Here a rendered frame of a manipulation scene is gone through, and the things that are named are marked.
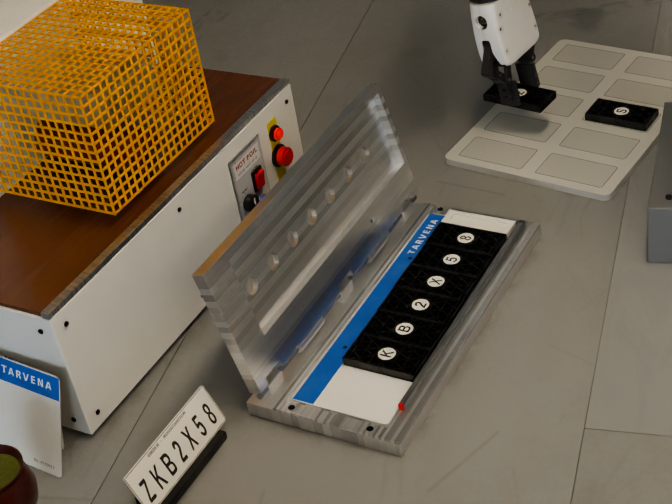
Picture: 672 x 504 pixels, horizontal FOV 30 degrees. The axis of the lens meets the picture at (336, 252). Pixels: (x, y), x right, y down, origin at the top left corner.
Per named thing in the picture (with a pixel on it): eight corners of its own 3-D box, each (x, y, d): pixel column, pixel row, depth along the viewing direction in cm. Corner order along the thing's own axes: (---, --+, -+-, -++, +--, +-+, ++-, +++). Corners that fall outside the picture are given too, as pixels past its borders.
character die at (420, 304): (448, 331, 155) (447, 324, 155) (378, 315, 160) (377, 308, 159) (464, 307, 159) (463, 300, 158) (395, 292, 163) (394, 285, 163)
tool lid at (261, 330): (203, 275, 140) (191, 275, 141) (266, 404, 149) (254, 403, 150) (378, 82, 170) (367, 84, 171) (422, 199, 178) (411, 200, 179)
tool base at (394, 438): (401, 457, 142) (398, 434, 140) (248, 414, 152) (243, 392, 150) (540, 236, 172) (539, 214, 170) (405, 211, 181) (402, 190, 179)
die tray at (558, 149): (608, 202, 176) (608, 196, 175) (442, 163, 190) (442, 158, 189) (715, 69, 200) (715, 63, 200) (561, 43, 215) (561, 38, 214)
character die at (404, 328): (432, 357, 152) (431, 349, 151) (361, 339, 157) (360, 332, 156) (449, 331, 155) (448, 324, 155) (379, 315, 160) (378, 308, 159)
